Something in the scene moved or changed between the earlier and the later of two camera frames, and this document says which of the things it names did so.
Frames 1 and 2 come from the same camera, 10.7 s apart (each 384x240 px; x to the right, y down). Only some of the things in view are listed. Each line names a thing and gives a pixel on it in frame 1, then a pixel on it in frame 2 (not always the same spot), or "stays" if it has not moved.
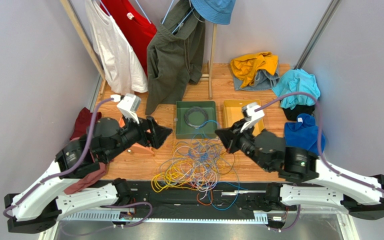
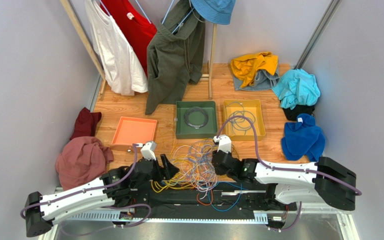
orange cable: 208,204 stays
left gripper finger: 159,135 -> 169,169
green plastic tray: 183,131 stays
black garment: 292,114 stays
